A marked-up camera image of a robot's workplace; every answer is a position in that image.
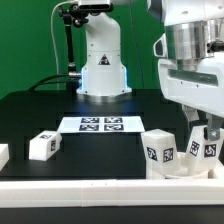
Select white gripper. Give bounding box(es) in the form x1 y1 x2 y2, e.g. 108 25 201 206
158 59 224 140

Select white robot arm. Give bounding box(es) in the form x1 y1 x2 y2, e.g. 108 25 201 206
78 0 224 141

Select white front fence bar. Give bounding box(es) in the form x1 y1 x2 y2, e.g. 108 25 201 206
0 179 224 208

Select white marker sheet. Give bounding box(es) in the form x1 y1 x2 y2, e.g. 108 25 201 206
58 116 145 133

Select white left fence bar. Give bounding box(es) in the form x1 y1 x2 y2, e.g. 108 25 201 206
0 144 9 171

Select black cables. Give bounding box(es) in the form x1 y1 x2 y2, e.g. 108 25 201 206
27 73 73 92

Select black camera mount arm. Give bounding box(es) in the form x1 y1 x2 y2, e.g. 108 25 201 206
59 4 88 93

